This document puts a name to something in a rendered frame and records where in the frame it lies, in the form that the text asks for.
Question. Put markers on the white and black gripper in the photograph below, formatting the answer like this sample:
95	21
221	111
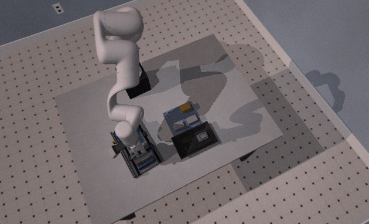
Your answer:
138	149

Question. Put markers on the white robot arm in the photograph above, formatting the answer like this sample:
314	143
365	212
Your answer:
121	49

